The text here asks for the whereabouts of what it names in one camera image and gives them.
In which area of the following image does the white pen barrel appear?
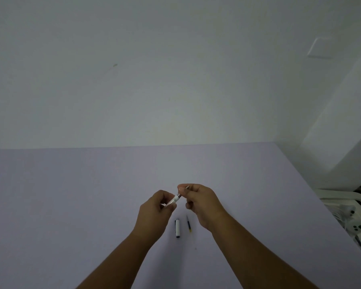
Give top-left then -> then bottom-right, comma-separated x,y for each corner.
163,193 -> 182,208

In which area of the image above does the person's right forearm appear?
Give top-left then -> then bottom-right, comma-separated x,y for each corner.
210,216 -> 320,289

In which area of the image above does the person's left forearm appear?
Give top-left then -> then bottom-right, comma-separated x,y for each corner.
76,231 -> 160,289

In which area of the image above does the person's right hand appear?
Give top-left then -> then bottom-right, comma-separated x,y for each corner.
177,183 -> 231,234

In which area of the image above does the white black spotted cloth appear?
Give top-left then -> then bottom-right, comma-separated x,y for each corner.
334,204 -> 361,249

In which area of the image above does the person's left hand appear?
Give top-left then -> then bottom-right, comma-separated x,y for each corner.
132,189 -> 178,246

